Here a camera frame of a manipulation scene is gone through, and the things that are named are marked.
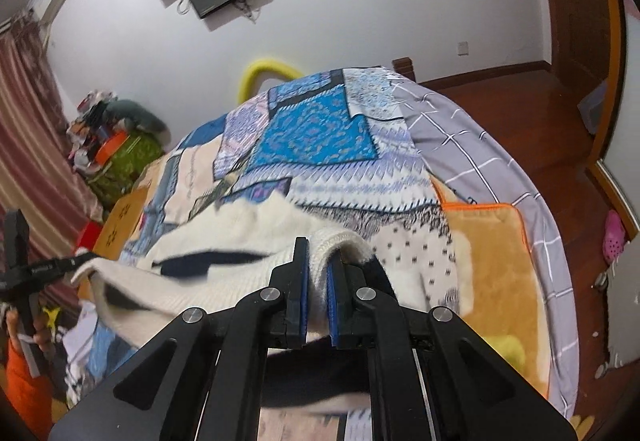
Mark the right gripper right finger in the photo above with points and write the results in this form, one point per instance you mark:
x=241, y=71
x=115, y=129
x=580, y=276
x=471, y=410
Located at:
x=431, y=377

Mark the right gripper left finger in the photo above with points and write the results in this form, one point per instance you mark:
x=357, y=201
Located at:
x=200, y=377

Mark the cream and black sweater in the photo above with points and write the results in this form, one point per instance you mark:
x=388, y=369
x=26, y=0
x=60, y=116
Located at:
x=228, y=251

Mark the person left hand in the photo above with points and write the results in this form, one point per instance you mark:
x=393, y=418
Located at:
x=42, y=337

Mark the white papers pile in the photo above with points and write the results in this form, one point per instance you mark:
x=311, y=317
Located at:
x=77, y=343

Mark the red box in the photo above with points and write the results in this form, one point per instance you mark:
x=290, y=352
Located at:
x=89, y=235

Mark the striped maroon curtain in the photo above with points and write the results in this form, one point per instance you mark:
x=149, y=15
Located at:
x=35, y=174

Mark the orange jacket sleeve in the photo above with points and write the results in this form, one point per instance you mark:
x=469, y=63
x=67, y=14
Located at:
x=31, y=397

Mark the beige fleece blanket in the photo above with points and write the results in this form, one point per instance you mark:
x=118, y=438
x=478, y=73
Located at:
x=500, y=297

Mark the wooden lap board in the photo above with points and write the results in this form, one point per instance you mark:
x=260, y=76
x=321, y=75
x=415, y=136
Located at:
x=120, y=224

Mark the orange plastic lid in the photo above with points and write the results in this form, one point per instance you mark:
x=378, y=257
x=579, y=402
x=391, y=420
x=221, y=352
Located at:
x=110, y=147

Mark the green fabric bag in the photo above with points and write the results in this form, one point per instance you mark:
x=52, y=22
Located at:
x=118, y=176

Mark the dark green plush toy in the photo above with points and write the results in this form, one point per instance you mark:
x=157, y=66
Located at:
x=132, y=116

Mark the pink slipper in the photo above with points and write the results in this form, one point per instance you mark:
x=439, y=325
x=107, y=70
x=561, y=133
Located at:
x=614, y=237

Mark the grey checked bed sheet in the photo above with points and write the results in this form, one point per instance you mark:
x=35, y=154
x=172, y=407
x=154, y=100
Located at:
x=477, y=168

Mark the blue patchwork bedspread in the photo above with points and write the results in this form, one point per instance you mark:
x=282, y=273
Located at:
x=336, y=139

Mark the yellow curved tube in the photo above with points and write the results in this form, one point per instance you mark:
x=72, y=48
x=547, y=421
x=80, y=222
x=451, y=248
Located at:
x=264, y=66

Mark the wooden wardrobe door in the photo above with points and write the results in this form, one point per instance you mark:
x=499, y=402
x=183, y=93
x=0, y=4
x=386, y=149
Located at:
x=588, y=46

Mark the wall power socket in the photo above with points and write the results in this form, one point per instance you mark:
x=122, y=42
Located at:
x=463, y=48

